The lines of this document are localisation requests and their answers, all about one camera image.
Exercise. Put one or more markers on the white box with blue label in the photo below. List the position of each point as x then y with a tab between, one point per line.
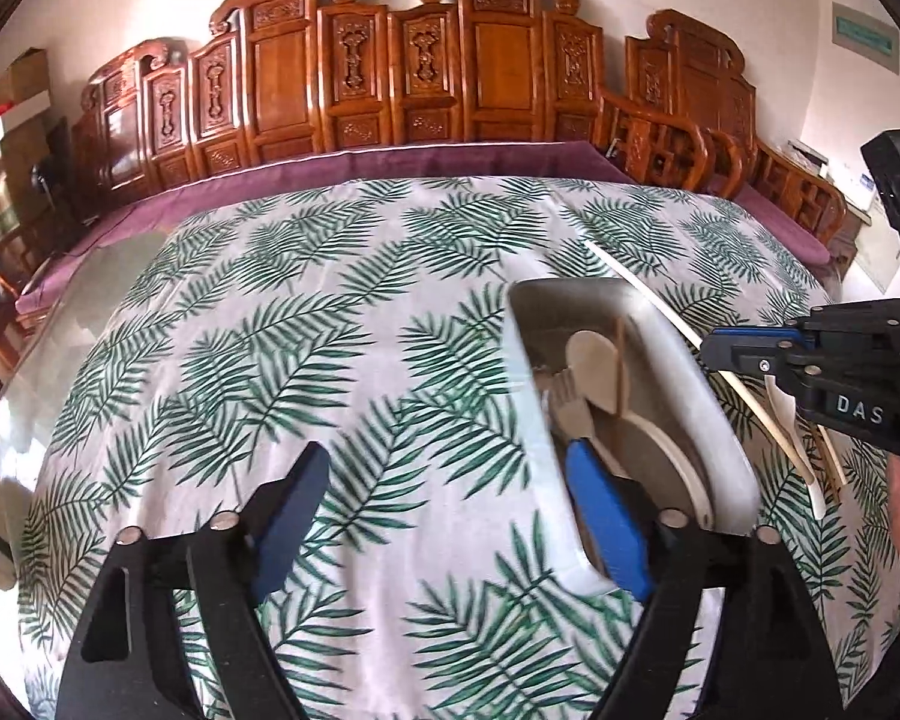
864	191

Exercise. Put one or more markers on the dark wooden cabinet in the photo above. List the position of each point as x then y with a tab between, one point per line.
34	180

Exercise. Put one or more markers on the carved wooden armchair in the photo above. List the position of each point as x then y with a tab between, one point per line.
682	90

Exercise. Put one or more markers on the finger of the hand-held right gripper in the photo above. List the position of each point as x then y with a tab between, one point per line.
757	336
750	364

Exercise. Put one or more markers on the small beige spoon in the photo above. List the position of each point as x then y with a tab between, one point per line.
589	356

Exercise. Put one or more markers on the brown cardboard box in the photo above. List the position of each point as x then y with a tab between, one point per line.
26	75

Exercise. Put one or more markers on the large beige spoon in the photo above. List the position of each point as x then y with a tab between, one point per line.
664	457

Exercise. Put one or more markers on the beige fork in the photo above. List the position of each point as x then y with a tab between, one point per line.
568	394

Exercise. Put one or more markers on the purple armchair cushion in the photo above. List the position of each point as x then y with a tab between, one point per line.
780	221

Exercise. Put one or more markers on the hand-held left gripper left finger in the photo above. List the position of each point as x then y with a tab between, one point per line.
285	525

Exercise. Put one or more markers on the wooden utensils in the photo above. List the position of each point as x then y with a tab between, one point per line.
791	435

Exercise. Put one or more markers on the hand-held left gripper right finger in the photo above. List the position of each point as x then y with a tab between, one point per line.
607	517

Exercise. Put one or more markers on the carved wooden sofa bench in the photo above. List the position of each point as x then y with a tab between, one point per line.
345	67

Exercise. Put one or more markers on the grey wall electrical box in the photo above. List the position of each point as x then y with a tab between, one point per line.
866	37

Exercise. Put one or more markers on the purple sofa cushion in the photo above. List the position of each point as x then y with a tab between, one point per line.
345	165

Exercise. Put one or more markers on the brown chopstick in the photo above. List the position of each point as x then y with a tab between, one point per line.
622	360
832	465

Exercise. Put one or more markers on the beige chopstick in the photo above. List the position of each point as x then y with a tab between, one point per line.
645	292

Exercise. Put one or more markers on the grey rectangular container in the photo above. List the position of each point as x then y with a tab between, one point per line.
690	390

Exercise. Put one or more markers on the white cardboard box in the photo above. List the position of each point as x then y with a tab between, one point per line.
15	114

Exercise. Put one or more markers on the stack of papers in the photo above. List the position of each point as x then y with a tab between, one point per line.
806	152

